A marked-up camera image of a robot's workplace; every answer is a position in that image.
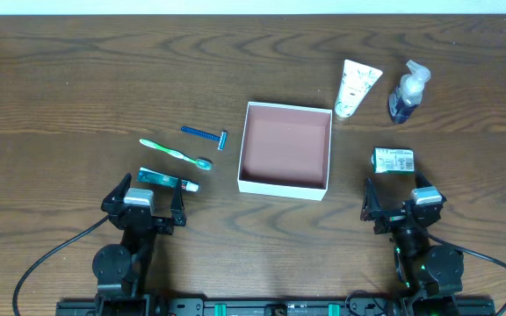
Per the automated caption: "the clear pump soap bottle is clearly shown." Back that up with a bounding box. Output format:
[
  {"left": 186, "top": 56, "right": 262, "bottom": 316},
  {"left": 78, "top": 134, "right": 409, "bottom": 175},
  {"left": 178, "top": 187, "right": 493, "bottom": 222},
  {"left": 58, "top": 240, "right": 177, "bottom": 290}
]
[{"left": 388, "top": 60, "right": 431, "bottom": 124}]

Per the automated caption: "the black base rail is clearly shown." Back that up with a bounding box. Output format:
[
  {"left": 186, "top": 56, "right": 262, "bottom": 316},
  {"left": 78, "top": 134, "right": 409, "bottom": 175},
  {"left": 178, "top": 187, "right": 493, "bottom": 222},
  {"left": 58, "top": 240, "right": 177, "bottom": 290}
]
[{"left": 55, "top": 295, "right": 495, "bottom": 316}]

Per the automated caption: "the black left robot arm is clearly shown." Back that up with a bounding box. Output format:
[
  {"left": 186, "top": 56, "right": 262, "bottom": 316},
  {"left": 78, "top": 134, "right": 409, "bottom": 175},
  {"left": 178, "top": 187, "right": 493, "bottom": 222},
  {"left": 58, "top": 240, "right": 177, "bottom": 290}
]
[{"left": 92, "top": 174, "right": 186, "bottom": 298}]

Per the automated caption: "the blue disposable razor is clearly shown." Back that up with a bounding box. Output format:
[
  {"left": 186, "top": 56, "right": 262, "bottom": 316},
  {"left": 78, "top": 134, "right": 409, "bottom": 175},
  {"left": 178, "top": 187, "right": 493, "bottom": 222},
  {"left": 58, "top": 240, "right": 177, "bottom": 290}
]
[{"left": 180, "top": 126, "right": 228, "bottom": 151}]

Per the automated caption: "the green white toothbrush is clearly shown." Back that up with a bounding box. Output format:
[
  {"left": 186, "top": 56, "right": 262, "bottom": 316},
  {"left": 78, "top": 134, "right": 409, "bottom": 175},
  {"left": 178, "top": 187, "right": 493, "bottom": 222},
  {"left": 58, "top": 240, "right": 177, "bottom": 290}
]
[{"left": 139, "top": 139, "right": 213, "bottom": 171}]

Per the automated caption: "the white Pantene lotion tube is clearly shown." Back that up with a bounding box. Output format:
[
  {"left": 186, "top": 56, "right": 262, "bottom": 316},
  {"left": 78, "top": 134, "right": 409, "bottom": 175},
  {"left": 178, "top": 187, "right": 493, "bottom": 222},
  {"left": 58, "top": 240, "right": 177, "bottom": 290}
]
[{"left": 335, "top": 60, "right": 383, "bottom": 119}]

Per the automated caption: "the green toothpaste tube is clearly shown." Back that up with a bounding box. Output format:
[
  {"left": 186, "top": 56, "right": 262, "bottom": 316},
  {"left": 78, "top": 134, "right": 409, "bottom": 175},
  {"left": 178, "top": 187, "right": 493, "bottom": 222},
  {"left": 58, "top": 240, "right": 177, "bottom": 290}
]
[{"left": 137, "top": 167, "right": 199, "bottom": 192}]

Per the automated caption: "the green white soap carton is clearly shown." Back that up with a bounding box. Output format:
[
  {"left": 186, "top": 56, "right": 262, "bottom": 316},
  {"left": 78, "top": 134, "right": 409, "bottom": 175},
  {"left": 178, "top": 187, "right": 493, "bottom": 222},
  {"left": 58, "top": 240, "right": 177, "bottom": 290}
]
[{"left": 371, "top": 147, "right": 416, "bottom": 174}]

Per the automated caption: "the white box with pink interior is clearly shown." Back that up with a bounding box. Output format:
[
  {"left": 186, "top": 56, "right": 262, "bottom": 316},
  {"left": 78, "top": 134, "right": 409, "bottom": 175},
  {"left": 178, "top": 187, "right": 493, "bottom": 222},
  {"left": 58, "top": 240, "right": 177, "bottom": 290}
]
[{"left": 237, "top": 102, "right": 332, "bottom": 201}]

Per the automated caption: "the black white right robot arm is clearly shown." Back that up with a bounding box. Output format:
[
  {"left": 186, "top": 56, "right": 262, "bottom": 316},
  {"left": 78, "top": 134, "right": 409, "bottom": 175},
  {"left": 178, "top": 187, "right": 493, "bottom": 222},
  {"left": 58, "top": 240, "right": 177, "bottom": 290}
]
[{"left": 360, "top": 173, "right": 464, "bottom": 298}]

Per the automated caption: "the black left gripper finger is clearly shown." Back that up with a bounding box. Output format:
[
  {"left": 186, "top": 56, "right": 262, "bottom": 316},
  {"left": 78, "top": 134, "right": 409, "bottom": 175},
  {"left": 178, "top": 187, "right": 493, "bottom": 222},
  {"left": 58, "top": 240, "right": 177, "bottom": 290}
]
[
  {"left": 102, "top": 173, "right": 132, "bottom": 205},
  {"left": 170, "top": 179, "right": 184, "bottom": 219}
]

